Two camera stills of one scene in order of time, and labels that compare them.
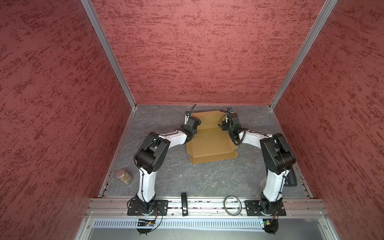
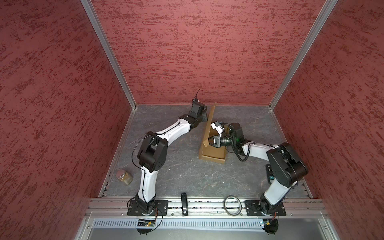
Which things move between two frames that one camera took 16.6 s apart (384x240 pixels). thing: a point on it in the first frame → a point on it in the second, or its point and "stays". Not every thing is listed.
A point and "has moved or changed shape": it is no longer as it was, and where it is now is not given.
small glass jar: (126, 178) stays
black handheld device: (184, 203) stays
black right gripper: (223, 125) → (216, 141)
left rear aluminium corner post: (90, 8) stays
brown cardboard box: (211, 144) has moved or changed shape
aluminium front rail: (205, 207) stays
